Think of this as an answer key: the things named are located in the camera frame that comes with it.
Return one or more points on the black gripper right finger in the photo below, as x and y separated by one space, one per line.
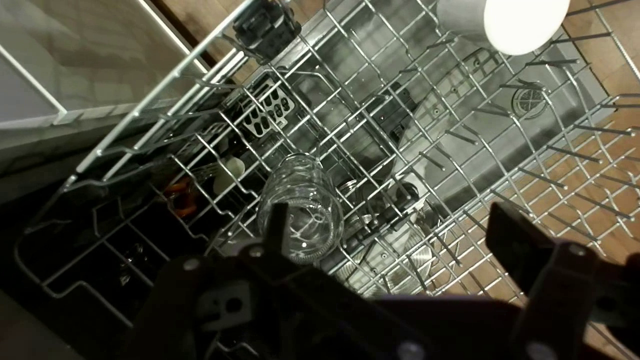
520 242

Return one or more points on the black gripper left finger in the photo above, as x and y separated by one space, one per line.
279 230

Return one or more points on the clear glass jar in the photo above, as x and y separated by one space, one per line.
301 207

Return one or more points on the metal dishwasher rack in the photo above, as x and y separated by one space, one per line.
482 174

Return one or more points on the white cup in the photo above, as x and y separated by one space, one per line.
513 22

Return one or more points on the grey lower cabinet block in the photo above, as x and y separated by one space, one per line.
66 61

